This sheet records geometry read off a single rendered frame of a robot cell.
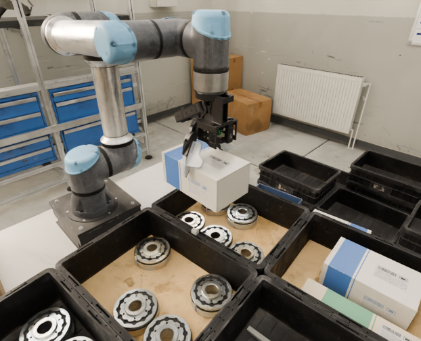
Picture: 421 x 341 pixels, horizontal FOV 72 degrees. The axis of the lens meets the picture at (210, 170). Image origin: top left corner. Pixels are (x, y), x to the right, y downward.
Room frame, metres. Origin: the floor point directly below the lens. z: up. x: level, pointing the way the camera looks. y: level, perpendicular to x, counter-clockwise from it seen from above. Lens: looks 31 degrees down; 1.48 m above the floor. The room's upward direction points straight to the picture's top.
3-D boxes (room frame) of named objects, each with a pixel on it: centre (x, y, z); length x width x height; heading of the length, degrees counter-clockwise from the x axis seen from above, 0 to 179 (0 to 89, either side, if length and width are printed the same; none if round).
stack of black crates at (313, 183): (1.52, -0.54, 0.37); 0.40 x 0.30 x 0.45; 45
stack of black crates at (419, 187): (1.52, -1.11, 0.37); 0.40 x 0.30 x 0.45; 45
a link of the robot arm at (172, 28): (0.69, 0.08, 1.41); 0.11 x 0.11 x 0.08; 45
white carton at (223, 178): (0.65, 0.02, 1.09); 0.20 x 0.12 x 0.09; 45
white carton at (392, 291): (0.48, -0.39, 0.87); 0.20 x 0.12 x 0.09; 49
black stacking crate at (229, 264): (0.47, 0.13, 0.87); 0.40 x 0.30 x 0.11; 51
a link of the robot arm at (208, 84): (0.64, 0.00, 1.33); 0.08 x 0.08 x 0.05
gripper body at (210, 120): (0.63, -0.01, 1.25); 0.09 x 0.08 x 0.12; 45
